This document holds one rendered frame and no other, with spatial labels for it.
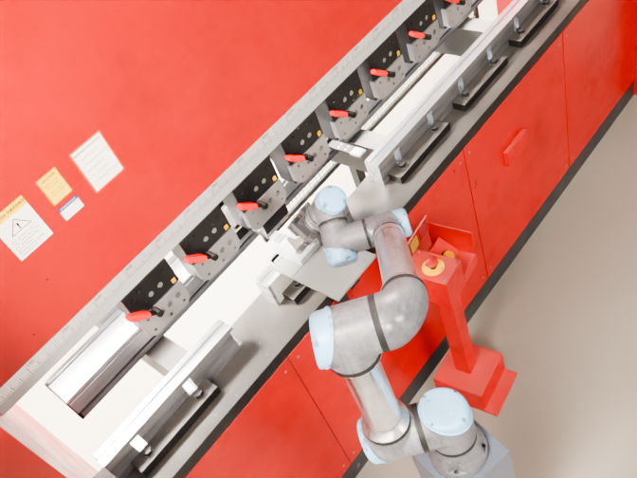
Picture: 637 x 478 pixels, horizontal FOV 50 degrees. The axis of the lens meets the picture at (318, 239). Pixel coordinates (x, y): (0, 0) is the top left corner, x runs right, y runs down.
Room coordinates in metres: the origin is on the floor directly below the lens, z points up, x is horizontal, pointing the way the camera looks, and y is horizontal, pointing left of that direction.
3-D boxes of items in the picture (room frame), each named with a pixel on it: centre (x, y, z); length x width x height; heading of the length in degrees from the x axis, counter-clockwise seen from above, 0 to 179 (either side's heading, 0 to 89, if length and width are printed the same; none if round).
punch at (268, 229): (1.52, 0.10, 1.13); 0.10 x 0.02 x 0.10; 123
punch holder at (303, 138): (1.62, -0.05, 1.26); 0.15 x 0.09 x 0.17; 123
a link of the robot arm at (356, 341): (0.84, 0.03, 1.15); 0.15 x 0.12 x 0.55; 80
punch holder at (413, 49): (1.94, -0.56, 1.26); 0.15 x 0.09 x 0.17; 123
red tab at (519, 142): (1.95, -0.85, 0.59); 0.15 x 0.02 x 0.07; 123
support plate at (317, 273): (1.40, 0.02, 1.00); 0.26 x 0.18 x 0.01; 33
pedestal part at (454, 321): (1.43, -0.32, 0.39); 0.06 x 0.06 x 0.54; 40
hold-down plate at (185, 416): (1.15, 0.57, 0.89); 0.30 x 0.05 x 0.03; 123
